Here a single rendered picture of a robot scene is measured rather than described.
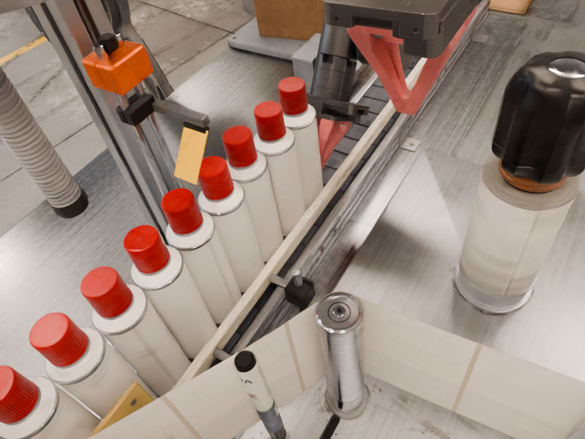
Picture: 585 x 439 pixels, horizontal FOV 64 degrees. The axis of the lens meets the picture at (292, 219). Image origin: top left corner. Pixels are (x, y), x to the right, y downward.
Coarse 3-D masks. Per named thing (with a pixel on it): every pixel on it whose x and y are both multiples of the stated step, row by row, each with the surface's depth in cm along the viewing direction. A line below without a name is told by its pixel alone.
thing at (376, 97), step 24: (480, 0) 105; (408, 72) 90; (384, 96) 86; (360, 120) 82; (336, 168) 75; (360, 168) 75; (336, 192) 72; (288, 264) 64; (240, 336) 58; (216, 360) 56
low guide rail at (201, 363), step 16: (416, 64) 85; (416, 80) 84; (384, 112) 77; (368, 128) 75; (368, 144) 74; (352, 160) 71; (336, 176) 69; (320, 192) 67; (320, 208) 66; (304, 224) 64; (288, 240) 62; (272, 256) 61; (288, 256) 62; (272, 272) 60; (256, 288) 58; (240, 304) 57; (224, 320) 56; (240, 320) 57; (224, 336) 55; (208, 352) 53; (192, 368) 52; (176, 384) 51
